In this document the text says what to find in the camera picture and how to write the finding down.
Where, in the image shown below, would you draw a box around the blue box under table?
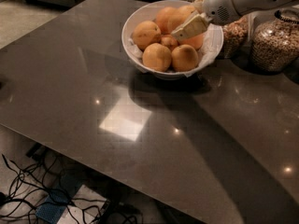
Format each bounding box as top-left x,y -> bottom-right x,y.
36,175 -> 82,224

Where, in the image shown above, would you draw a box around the small hidden bottom orange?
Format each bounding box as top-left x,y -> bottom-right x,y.
161,35 -> 178,51

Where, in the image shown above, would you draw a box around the glass jar of nuts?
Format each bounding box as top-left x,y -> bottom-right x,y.
222,16 -> 249,59

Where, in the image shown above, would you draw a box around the white ceramic bowl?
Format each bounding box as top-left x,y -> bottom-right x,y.
121,0 -> 225,81

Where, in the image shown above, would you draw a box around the black floor cables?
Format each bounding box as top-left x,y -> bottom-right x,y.
0,142 -> 144,224

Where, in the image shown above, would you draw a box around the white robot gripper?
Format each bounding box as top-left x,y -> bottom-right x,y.
171,0 -> 240,41

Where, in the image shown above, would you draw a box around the glass jar of cereal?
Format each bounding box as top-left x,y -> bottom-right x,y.
250,8 -> 299,73

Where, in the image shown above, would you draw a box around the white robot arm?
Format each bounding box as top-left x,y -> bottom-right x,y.
171,0 -> 299,40

